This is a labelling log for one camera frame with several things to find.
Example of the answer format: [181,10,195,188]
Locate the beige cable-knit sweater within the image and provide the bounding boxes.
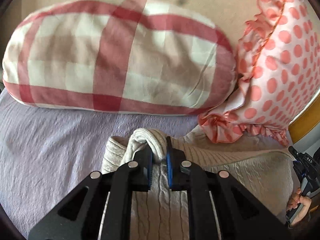
[101,128,293,239]

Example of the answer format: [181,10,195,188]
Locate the person's right hand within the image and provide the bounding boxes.
[286,187,312,227]

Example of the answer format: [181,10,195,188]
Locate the lilac textured bedspread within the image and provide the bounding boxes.
[0,87,293,238]

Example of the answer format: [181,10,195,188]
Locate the pink polka dot ruffled pillow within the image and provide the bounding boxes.
[199,0,319,146]

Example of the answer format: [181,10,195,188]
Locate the red white checked pillow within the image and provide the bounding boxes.
[2,0,236,115]

